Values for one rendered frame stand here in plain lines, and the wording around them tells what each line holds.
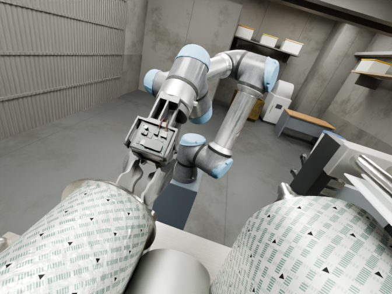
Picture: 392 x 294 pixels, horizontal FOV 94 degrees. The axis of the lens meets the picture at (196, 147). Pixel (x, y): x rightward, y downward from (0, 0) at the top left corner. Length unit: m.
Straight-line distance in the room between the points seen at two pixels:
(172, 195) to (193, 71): 0.69
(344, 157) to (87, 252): 0.27
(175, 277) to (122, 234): 0.10
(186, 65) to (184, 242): 0.58
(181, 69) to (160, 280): 0.35
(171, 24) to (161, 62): 0.85
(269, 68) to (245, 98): 0.13
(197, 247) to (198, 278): 0.43
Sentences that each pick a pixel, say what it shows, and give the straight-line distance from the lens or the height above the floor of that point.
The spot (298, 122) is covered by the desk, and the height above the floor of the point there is 0.50.
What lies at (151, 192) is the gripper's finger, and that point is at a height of 1.27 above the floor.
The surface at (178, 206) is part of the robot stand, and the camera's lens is 1.01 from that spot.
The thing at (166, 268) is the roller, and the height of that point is 1.23.
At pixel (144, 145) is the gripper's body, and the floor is 1.35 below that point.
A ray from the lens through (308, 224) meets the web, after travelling 0.20.
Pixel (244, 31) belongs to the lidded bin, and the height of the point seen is 2.14.
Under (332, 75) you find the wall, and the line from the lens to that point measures 6.67.
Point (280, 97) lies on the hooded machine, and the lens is 6.05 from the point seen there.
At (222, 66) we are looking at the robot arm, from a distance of 0.75.
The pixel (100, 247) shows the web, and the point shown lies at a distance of 0.23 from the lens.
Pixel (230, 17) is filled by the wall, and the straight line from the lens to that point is 4.97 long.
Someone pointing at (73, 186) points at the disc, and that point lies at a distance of 0.30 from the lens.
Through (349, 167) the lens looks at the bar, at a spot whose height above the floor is 1.44.
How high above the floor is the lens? 1.50
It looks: 28 degrees down
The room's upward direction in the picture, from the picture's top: 18 degrees clockwise
